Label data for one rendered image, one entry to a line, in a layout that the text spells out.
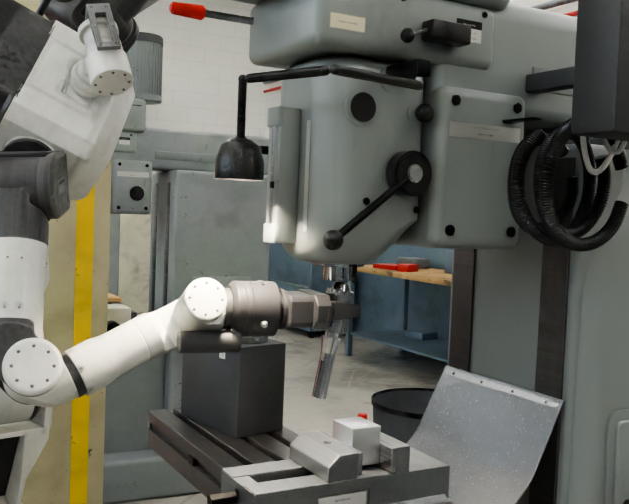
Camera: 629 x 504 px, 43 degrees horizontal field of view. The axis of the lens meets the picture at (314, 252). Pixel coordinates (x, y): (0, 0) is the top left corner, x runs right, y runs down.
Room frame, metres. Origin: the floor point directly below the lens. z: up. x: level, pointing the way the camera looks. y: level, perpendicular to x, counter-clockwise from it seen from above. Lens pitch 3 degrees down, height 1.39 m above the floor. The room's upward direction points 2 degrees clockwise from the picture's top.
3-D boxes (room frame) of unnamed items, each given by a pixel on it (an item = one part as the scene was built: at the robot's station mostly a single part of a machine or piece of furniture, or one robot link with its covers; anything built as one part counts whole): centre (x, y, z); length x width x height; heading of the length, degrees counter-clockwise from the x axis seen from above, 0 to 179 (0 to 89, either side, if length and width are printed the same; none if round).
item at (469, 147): (1.39, -0.21, 1.47); 0.24 x 0.19 x 0.26; 30
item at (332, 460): (1.21, -0.03, 1.02); 0.12 x 0.06 x 0.04; 29
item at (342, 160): (1.30, -0.05, 1.47); 0.21 x 0.19 x 0.32; 30
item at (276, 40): (1.32, -0.08, 1.68); 0.34 x 0.24 x 0.10; 120
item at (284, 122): (1.25, 0.05, 1.45); 0.04 x 0.04 x 0.21; 30
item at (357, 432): (1.23, -0.08, 1.03); 0.06 x 0.05 x 0.06; 29
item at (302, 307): (1.27, 0.05, 1.23); 0.13 x 0.12 x 0.10; 20
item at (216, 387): (1.70, 0.17, 1.03); 0.22 x 0.12 x 0.20; 40
